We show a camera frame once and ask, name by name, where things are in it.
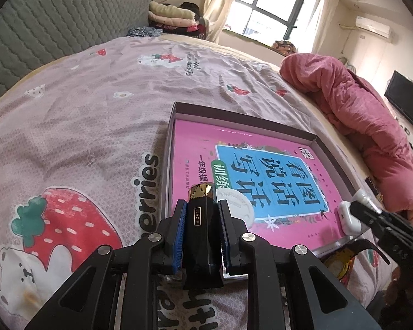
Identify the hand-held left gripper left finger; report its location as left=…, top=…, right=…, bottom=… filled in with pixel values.
left=24, top=199, right=188, bottom=330

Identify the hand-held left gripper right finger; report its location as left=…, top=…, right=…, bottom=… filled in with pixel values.
left=218, top=199, right=382, bottom=330

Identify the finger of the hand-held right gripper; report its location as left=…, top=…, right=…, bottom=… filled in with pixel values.
left=349, top=201, right=388, bottom=235

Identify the small white bottle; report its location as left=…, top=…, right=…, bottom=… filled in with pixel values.
left=351, top=189, right=383, bottom=214

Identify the white earbuds case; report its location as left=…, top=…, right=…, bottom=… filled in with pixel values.
left=337, top=201, right=365, bottom=236

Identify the black gold-capped bottle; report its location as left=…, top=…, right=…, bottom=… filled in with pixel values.
left=182, top=182, right=225, bottom=290

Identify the white round lid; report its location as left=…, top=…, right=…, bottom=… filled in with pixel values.
left=218, top=188, right=256, bottom=229

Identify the yellow black wristwatch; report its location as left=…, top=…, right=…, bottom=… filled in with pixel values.
left=322, top=239, right=391, bottom=280

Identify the shallow grey cardboard box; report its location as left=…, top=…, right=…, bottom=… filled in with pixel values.
left=158, top=101, right=366, bottom=276

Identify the pink book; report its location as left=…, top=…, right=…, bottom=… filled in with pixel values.
left=169, top=119, right=345, bottom=252

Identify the pink quilt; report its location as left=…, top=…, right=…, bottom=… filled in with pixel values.
left=279, top=53, right=413, bottom=226

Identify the black television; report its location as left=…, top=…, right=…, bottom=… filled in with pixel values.
left=384, top=70, right=413, bottom=130

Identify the strawberry printed bedsheet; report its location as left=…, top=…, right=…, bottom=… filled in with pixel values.
left=0, top=36, right=400, bottom=330

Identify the patterned cushion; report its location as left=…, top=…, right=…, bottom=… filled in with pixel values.
left=272, top=40, right=297, bottom=56

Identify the white air conditioner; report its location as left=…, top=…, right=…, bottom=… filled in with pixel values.
left=354, top=15, right=393, bottom=39

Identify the cream curtain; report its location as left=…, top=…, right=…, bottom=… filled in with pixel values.
left=203, top=0, right=249, bottom=44
left=305, top=0, right=342, bottom=56

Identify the dark floral cloth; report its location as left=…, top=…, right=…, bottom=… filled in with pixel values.
left=126, top=26, right=162, bottom=39

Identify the stack of folded blankets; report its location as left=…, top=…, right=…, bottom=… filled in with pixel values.
left=148, top=1, right=207, bottom=39

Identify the window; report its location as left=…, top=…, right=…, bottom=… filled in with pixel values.
left=234, top=0, right=314, bottom=42

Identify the grey quilted headboard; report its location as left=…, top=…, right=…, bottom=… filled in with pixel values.
left=0, top=0, right=155, bottom=111

